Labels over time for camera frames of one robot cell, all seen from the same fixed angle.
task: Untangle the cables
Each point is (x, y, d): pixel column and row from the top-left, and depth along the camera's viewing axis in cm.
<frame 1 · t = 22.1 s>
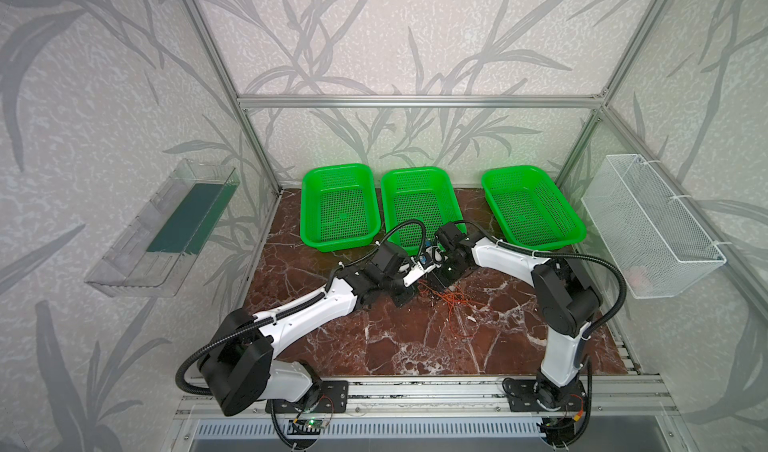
left hand: (420, 276, 81), fingers closed
right hand: (434, 274, 93), fingers open
left green plastic basket: (338, 206, 118), on the table
middle green plastic basket: (420, 194, 122), on the table
right green plastic basket: (526, 209, 118), on the table

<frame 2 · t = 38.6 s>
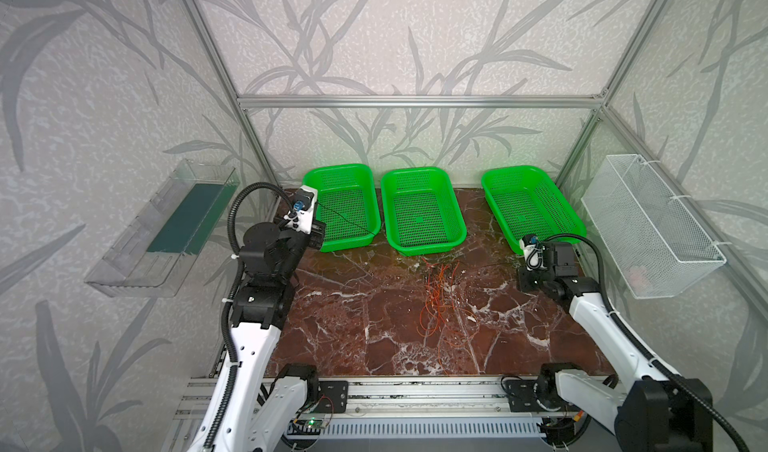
left hand: (318, 192, 65), fingers closed
right hand: (522, 261, 87), fingers closed
the named things where they were.

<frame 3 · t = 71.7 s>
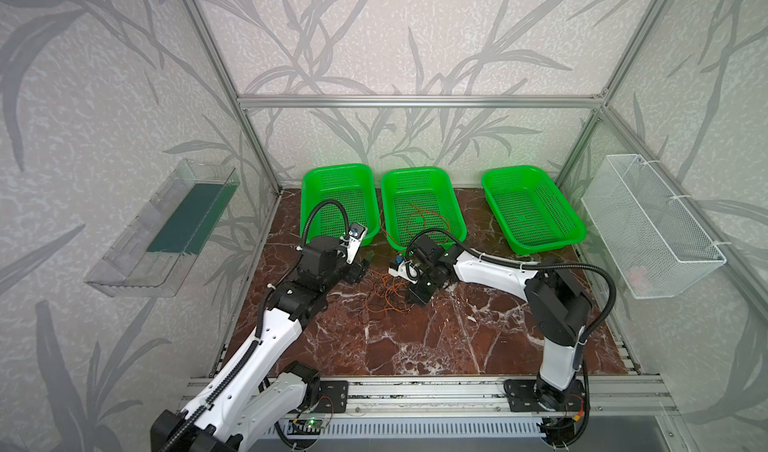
left hand: (360, 238, 77), fingers open
right hand: (407, 289, 87), fingers closed
the named things where they were.

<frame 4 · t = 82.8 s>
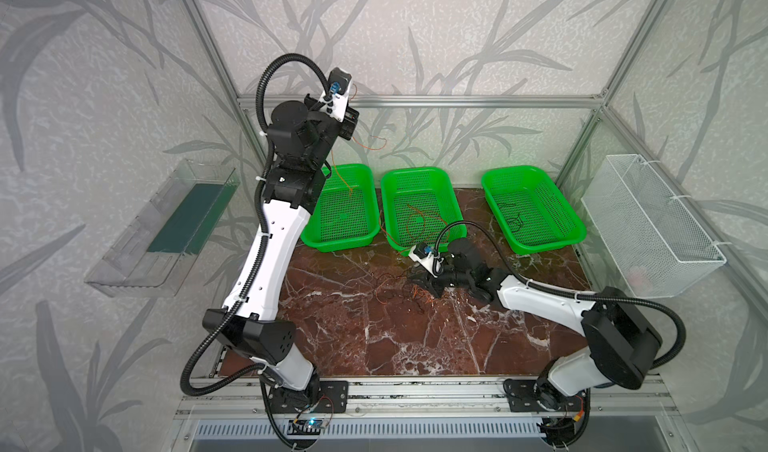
left hand: (348, 71, 58), fingers closed
right hand: (413, 264, 83), fingers open
the named things where they were.

